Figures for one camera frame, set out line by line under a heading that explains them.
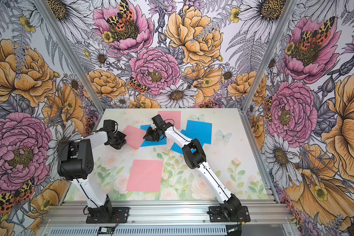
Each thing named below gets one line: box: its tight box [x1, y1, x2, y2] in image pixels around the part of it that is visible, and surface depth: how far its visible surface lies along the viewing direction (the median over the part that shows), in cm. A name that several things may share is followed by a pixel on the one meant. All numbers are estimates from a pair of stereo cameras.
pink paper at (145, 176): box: [125, 159, 164, 193], surface depth 89 cm
